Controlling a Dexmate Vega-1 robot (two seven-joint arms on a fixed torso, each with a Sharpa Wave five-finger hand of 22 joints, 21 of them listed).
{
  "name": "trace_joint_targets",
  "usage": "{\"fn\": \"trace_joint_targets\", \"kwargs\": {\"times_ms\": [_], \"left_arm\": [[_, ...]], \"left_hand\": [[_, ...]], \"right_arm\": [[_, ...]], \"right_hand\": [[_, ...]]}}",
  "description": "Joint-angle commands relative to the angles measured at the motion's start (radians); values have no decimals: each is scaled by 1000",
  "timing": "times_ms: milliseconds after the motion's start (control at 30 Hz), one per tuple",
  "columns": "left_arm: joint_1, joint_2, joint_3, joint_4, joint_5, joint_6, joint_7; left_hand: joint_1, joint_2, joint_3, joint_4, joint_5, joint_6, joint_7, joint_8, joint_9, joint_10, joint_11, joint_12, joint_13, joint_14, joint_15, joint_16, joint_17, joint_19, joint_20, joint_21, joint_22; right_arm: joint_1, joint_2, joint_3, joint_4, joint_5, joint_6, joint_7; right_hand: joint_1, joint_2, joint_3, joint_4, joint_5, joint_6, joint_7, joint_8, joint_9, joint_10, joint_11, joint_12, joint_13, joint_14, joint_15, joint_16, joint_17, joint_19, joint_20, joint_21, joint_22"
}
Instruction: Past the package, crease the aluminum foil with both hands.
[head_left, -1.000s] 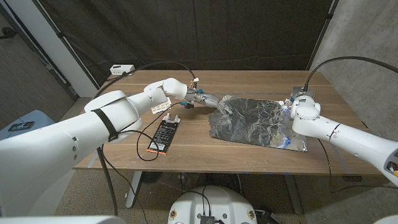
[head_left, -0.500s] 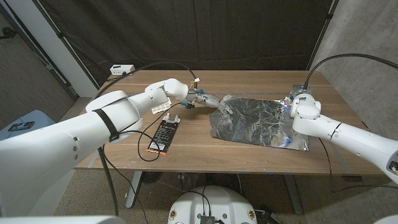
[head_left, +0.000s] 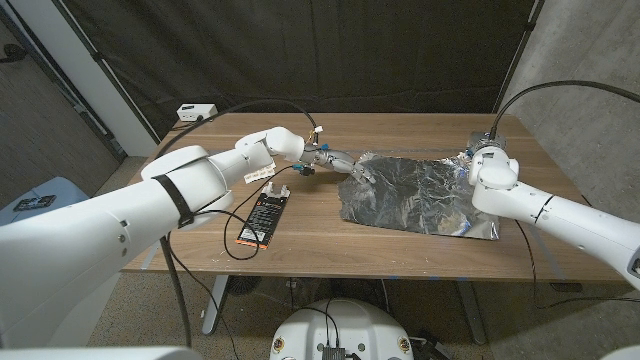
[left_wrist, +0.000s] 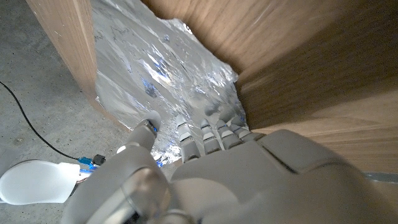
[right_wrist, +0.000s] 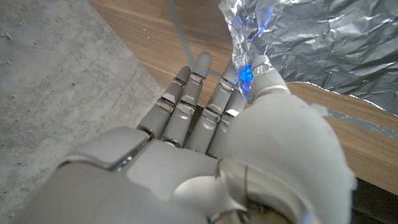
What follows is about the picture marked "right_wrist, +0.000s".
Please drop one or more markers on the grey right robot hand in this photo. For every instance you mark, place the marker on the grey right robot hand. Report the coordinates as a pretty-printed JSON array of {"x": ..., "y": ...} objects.
[{"x": 186, "y": 174}]

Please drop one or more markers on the crinkled aluminium foil sheet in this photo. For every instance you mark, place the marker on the crinkled aluminium foil sheet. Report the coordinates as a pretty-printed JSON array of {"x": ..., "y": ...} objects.
[{"x": 326, "y": 37}]

